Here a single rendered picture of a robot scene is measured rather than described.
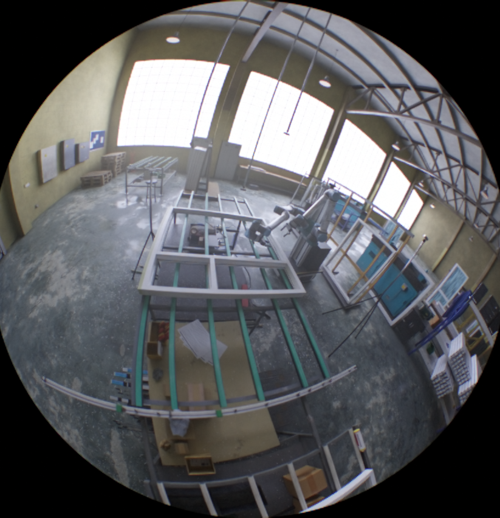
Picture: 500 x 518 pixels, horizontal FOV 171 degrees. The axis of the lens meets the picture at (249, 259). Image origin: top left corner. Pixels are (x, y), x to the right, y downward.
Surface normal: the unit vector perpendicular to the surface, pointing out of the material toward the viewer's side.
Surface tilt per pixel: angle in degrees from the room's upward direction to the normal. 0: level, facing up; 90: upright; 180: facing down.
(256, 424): 0
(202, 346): 0
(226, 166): 90
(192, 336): 0
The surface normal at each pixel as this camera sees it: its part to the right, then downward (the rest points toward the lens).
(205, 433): 0.27, -0.75
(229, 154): 0.22, 0.65
